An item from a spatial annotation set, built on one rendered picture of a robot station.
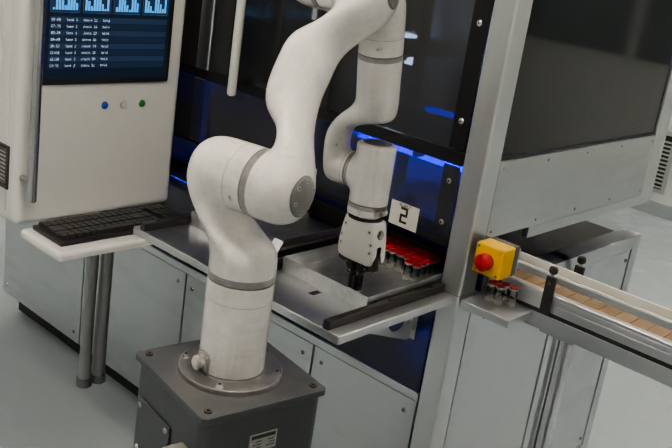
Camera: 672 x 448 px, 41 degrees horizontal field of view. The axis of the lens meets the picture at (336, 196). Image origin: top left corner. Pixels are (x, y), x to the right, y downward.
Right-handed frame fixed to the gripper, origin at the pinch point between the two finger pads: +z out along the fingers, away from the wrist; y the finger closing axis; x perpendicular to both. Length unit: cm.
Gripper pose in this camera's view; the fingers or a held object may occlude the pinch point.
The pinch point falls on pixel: (355, 281)
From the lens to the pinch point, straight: 197.4
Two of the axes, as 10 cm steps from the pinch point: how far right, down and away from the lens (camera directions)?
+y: -7.3, -3.0, 6.2
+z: -1.4, 9.5, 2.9
